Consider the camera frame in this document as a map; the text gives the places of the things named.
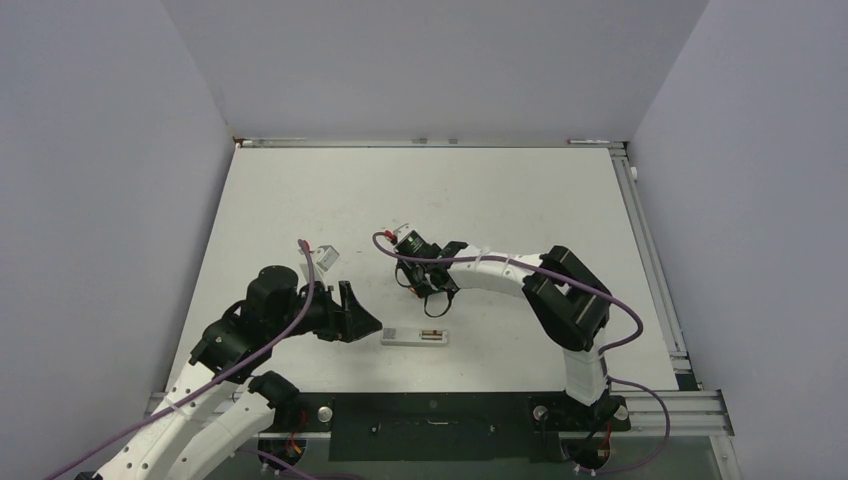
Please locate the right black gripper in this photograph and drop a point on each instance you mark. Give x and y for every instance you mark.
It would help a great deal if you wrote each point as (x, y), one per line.
(422, 291)

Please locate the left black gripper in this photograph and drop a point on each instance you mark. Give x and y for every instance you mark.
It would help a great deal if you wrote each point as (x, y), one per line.
(343, 322)

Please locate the white remote control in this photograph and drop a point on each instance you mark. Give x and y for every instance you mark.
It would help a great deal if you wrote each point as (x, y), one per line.
(413, 337)

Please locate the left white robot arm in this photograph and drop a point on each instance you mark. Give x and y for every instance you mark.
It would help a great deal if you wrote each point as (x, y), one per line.
(217, 401)

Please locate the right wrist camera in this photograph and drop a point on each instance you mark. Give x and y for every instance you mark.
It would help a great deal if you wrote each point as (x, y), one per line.
(399, 234)

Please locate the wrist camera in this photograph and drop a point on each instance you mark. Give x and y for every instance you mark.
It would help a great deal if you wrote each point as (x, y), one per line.
(324, 257)
(399, 234)

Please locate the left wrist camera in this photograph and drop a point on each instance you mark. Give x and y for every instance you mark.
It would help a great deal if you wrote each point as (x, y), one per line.
(324, 257)

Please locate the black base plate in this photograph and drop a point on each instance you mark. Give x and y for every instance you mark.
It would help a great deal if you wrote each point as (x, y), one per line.
(446, 426)

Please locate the aluminium frame rail back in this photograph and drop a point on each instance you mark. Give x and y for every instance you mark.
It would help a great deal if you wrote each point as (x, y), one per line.
(422, 142)

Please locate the aluminium frame rail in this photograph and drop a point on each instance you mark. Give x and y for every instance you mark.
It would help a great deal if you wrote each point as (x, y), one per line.
(695, 411)
(422, 142)

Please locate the aluminium frame rail right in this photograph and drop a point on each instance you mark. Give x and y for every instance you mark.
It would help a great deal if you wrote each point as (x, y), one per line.
(695, 411)

